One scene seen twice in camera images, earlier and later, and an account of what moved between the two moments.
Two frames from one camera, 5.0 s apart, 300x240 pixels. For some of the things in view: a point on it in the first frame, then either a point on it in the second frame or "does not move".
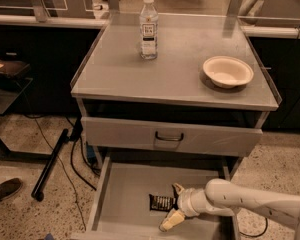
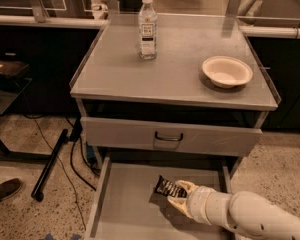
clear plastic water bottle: (148, 26) does not move
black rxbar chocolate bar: (161, 203) to (168, 188)
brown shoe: (4, 190) does not move
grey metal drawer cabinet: (167, 106) does not move
